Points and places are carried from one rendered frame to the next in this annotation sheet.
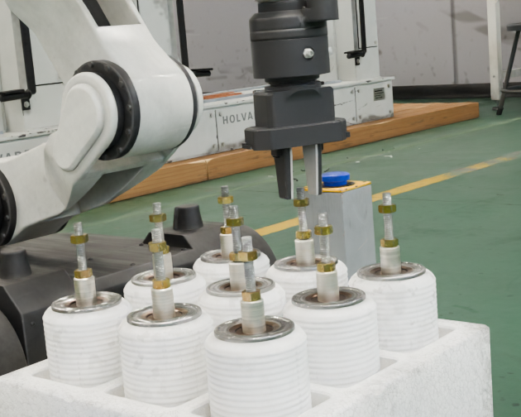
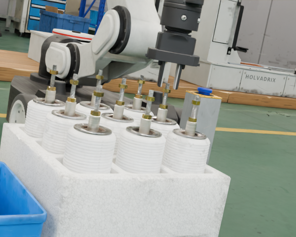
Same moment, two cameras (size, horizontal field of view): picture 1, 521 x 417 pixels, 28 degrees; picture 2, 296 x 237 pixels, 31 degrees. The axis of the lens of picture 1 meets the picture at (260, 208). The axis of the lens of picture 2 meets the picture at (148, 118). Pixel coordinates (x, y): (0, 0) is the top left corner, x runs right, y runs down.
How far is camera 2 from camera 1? 37 cm
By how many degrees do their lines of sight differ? 16
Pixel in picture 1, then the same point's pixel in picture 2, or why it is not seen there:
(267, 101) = (159, 35)
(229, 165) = (240, 99)
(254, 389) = (77, 154)
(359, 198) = (211, 103)
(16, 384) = (8, 127)
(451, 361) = (197, 185)
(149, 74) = (142, 18)
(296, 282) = not seen: hidden behind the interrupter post
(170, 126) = (145, 46)
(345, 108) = not seen: outside the picture
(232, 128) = (250, 82)
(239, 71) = (285, 62)
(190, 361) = not seen: hidden behind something
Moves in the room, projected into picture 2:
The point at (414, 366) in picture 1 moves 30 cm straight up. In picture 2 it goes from (171, 177) to (200, 28)
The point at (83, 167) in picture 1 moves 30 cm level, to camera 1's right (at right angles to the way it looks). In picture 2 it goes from (100, 53) to (197, 74)
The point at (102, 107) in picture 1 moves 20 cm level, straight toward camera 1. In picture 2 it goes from (113, 27) to (94, 25)
